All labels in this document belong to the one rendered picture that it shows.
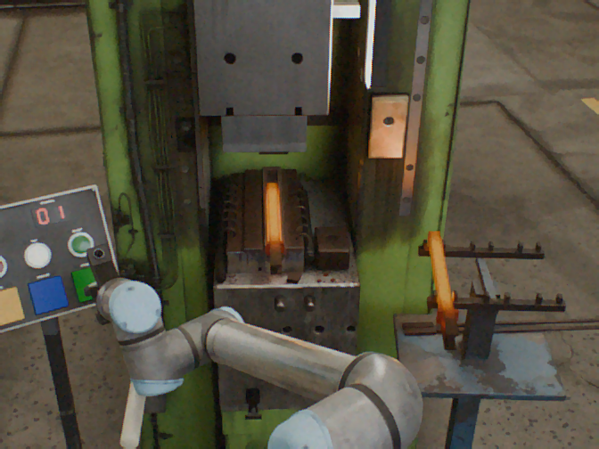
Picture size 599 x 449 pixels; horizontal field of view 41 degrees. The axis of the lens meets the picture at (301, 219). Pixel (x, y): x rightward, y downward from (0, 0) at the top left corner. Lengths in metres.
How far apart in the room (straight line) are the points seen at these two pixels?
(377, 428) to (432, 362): 1.03
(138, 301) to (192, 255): 0.77
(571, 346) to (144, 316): 2.28
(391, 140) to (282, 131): 0.32
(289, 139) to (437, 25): 0.45
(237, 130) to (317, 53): 0.26
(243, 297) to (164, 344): 0.57
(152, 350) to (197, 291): 0.82
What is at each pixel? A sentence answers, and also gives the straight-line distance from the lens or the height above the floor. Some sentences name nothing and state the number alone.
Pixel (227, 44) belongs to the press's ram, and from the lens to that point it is 1.81.
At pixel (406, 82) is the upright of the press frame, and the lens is 2.03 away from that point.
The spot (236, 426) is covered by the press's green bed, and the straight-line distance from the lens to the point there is 2.41.
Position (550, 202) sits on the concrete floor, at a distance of 4.40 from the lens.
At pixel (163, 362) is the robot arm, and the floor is 1.13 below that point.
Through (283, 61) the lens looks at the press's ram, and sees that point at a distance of 1.82.
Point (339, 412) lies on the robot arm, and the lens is 1.06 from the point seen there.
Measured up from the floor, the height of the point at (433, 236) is 1.04.
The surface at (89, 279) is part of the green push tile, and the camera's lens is 1.96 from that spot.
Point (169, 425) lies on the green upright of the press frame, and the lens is 2.70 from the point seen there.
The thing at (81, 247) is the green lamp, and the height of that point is 1.09.
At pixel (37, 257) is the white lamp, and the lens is 1.94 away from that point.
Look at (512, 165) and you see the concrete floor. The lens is 4.71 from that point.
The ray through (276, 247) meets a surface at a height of 1.01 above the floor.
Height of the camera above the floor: 2.16
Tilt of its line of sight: 33 degrees down
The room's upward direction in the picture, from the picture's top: 1 degrees clockwise
